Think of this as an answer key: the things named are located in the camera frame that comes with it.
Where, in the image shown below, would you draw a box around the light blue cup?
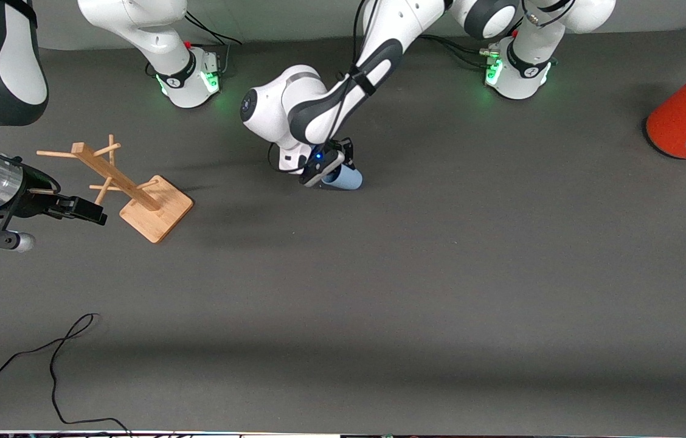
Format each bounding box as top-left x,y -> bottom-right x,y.
321,165 -> 364,191

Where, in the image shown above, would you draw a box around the black right arm base cables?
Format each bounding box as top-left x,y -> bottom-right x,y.
184,9 -> 241,77

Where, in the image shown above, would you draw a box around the wooden cup rack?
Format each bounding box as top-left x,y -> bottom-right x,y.
36,134 -> 195,244

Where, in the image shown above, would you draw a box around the black left arm base cables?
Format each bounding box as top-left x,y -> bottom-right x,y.
419,33 -> 521,69

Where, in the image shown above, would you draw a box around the thin black loose cable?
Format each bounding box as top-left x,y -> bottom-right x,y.
0,313 -> 132,436

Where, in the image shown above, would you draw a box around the black arm base cables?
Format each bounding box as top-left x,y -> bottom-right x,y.
184,9 -> 241,77
419,33 -> 521,69

